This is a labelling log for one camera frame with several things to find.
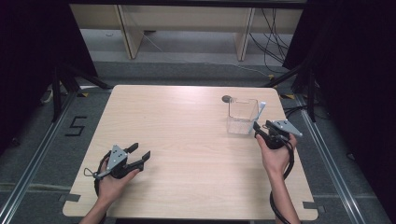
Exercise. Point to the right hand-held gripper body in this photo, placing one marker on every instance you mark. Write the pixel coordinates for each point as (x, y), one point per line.
(281, 130)

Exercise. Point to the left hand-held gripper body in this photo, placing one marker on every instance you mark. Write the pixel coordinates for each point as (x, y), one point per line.
(115, 158)

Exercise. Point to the light blue toothbrush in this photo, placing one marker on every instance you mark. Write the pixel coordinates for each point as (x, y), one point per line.
(257, 115)

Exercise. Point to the clear plastic container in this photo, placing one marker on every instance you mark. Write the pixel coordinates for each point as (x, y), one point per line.
(241, 119)

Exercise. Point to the person's left hand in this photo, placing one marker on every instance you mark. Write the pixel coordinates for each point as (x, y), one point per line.
(113, 186)

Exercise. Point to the person's right hand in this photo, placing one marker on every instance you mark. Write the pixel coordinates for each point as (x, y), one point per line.
(277, 158)

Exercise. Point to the yellow black tape marker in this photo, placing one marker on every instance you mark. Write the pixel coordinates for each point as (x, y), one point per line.
(271, 76)
(83, 94)
(288, 96)

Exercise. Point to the black metal stand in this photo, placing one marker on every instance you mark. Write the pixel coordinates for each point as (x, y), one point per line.
(311, 93)
(57, 93)

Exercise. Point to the grey tape piece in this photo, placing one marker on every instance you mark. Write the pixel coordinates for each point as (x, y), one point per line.
(70, 197)
(311, 206)

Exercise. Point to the black curtain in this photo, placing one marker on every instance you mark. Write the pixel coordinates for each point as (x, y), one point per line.
(31, 62)
(358, 93)

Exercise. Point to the beige wooden bench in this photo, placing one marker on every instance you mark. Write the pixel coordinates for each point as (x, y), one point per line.
(186, 17)

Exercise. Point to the aluminium floor rail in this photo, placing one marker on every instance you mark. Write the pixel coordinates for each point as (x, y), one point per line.
(330, 161)
(34, 161)

